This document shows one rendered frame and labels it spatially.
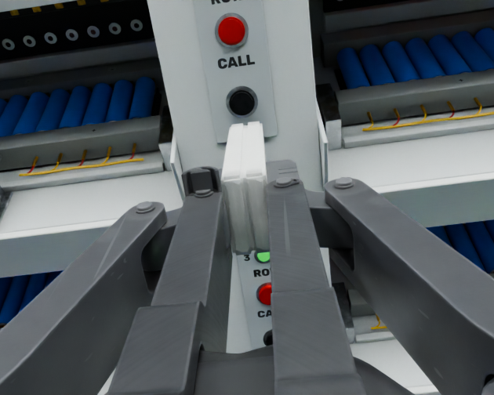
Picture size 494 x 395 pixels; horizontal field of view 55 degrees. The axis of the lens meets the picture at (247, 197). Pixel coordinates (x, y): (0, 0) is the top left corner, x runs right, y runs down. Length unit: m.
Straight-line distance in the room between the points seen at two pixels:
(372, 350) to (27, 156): 0.34
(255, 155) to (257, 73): 0.14
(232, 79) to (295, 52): 0.04
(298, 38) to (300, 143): 0.07
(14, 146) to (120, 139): 0.09
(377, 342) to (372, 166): 0.18
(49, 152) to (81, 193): 0.05
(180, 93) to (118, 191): 0.10
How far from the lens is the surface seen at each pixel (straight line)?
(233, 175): 0.16
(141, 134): 0.39
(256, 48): 0.30
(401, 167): 0.36
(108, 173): 0.39
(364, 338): 0.46
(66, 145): 0.41
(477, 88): 0.41
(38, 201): 0.40
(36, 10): 0.49
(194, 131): 0.32
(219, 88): 0.31
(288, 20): 0.30
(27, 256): 0.40
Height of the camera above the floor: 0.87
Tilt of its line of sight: 23 degrees down
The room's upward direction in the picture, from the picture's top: 9 degrees counter-clockwise
